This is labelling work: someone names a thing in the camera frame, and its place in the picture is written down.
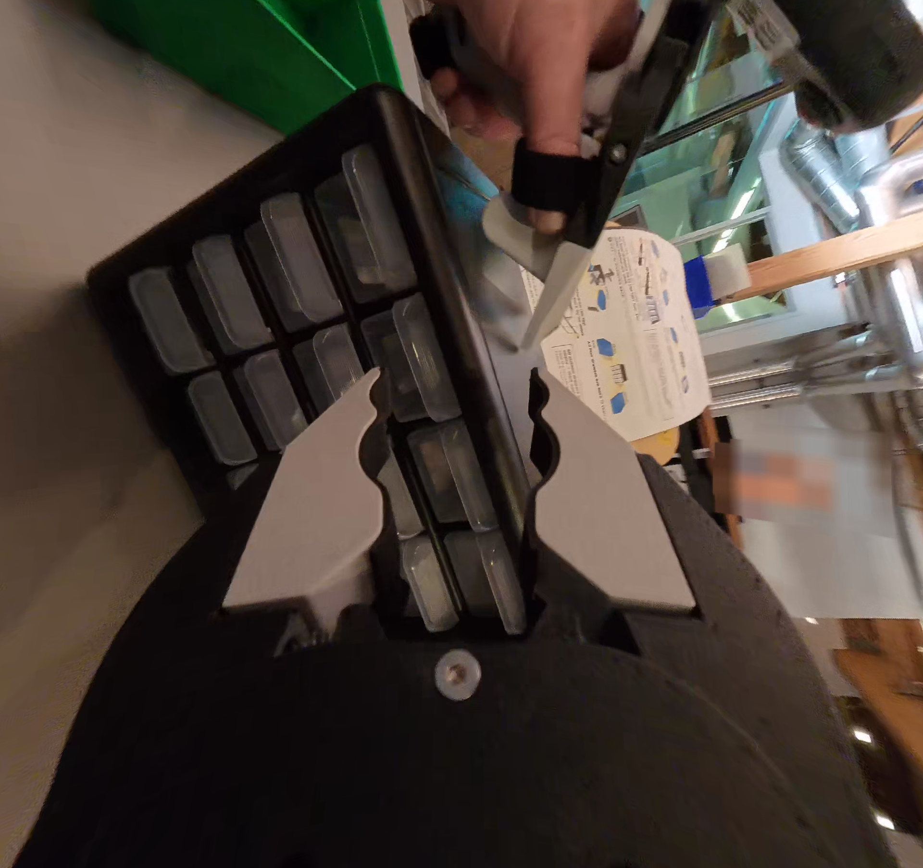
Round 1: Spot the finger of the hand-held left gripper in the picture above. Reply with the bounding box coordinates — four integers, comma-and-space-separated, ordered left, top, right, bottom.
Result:
521, 240, 611, 351

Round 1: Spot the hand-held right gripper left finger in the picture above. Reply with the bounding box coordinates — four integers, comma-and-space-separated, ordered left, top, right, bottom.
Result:
221, 368, 396, 613

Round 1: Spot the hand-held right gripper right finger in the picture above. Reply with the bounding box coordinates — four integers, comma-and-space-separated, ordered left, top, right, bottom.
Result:
523, 368, 698, 616

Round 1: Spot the black drawer cabinet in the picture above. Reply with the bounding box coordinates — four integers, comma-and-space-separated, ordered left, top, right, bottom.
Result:
85, 83, 549, 638

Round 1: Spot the group of small clear drawers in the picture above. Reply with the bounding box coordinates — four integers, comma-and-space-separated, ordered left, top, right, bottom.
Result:
128, 145, 529, 634

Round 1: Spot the green plastic bin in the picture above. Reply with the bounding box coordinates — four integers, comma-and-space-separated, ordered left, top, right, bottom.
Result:
75, 0, 405, 137

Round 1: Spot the person's left hand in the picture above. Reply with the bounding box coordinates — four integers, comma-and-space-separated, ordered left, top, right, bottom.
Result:
400, 0, 643, 234

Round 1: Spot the printed instruction sheet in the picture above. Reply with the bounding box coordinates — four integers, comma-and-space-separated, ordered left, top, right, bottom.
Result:
537, 229, 715, 443

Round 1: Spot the silver ventilation duct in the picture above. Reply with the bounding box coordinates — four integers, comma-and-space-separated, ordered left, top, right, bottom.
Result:
779, 121, 923, 234

